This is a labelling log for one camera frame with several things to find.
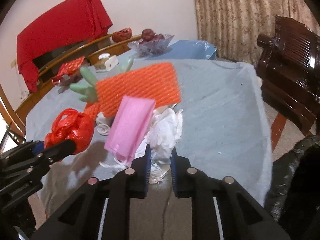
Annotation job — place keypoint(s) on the beige patterned curtain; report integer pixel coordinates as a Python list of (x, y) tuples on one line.
[(245, 7)]

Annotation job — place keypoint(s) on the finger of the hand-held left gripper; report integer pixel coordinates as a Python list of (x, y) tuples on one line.
[(62, 150), (37, 147)]

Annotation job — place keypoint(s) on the white tissue box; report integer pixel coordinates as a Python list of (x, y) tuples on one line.
[(111, 61)]

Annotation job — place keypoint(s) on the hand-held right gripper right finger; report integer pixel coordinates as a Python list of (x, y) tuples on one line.
[(174, 177)]

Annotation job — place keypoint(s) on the curved wooden bench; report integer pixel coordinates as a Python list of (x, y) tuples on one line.
[(27, 102)]

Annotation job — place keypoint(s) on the small orange foam net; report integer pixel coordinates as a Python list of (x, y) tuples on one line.
[(92, 112)]

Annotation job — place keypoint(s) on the black trash bag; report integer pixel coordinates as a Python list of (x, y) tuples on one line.
[(297, 180)]

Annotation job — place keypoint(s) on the red cloth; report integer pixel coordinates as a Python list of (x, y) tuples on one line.
[(57, 30)]

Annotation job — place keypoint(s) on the glass fruit bowl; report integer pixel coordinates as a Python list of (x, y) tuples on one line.
[(150, 47)]

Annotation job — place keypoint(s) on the large dark red apple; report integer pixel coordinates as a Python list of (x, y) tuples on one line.
[(147, 34)]

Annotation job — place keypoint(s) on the red plastic bag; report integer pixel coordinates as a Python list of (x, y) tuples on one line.
[(75, 127)]

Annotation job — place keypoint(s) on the white foam net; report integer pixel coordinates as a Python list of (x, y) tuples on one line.
[(102, 130)]

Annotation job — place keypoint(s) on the small dark red apple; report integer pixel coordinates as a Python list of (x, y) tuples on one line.
[(159, 37)]

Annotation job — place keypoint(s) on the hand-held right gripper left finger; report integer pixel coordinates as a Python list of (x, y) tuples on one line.
[(147, 172)]

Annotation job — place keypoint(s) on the white plastic bag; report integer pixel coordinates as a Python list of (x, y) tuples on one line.
[(165, 135)]

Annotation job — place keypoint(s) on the dark wooden chair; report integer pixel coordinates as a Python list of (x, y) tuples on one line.
[(287, 75)]

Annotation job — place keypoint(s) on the light blue blanket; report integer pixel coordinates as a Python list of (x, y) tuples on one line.
[(220, 110)]

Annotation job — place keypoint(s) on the large orange foam net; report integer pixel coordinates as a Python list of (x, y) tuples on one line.
[(140, 87)]

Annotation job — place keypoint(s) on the blue plate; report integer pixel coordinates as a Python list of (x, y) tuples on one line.
[(185, 50)]

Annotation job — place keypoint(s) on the orange red crumpled bag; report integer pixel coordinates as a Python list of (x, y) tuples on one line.
[(121, 34)]

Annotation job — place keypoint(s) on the shiny red snack packet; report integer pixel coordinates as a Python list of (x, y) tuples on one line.
[(68, 68)]

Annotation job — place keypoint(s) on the pink foam bag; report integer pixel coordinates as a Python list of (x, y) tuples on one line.
[(130, 127)]

